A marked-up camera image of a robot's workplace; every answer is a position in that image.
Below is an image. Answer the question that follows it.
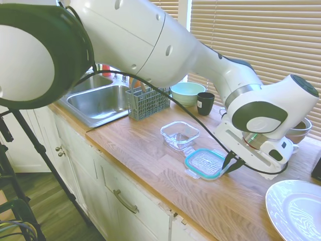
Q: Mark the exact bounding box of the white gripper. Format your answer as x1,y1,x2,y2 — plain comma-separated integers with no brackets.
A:
215,114,279,180

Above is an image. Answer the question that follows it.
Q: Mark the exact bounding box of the clear lid with teal seal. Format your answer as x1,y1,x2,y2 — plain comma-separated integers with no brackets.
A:
184,148,226,181

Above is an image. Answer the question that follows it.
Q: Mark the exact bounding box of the clear glass food container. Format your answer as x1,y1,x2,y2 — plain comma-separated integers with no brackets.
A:
160,121,201,151

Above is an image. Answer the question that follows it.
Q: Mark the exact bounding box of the black cup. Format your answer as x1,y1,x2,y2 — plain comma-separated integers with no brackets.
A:
197,92,216,116

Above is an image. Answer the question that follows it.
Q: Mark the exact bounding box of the mint green bowl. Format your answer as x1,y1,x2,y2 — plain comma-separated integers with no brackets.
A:
171,82,207,108

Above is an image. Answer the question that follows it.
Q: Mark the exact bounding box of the white dinner plate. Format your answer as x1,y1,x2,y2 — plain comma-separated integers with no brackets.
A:
264,179,321,241

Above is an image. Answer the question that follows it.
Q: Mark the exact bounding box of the grey bowl with brown inside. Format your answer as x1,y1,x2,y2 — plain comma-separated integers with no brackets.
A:
288,117,312,135

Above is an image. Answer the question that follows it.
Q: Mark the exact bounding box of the grey plastic cutlery basket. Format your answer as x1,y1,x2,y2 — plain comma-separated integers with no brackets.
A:
125,82,171,122

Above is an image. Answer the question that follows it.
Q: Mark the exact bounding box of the wide beige window blind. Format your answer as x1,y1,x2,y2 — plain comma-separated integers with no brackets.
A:
188,0,321,140

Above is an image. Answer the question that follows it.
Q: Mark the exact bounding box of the stainless steel double sink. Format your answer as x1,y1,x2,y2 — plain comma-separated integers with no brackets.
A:
54,72,131,128

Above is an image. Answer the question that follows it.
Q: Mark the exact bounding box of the white kitchen cabinet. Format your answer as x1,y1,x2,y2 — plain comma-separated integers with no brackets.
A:
0,105,209,241

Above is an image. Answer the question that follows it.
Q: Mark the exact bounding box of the black tripod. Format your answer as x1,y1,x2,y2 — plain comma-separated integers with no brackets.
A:
0,107,92,241

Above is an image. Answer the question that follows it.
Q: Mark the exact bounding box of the dark green clamp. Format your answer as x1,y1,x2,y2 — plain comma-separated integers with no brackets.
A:
0,197,46,241

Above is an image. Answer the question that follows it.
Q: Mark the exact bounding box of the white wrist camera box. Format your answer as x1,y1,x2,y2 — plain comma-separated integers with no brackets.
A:
258,139,294,165

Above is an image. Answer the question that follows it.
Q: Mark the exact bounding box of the brushed metal cabinet handle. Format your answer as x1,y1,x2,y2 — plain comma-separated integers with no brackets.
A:
112,189,139,214

